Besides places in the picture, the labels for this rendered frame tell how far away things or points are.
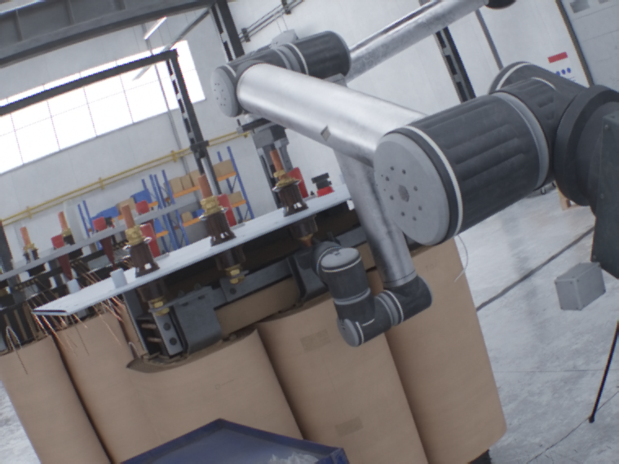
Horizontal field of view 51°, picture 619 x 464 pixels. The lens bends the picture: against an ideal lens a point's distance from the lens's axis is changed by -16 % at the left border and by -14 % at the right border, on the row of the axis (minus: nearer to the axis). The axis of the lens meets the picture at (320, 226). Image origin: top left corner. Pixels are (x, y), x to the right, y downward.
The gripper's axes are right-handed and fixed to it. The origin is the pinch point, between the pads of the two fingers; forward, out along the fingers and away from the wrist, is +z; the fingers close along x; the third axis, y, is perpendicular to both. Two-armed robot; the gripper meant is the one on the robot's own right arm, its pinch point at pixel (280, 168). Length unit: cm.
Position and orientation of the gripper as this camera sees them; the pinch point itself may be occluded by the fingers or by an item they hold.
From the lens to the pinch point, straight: 235.3
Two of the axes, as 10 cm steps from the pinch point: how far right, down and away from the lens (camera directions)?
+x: -4.9, 1.0, 8.7
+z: 3.4, 9.4, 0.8
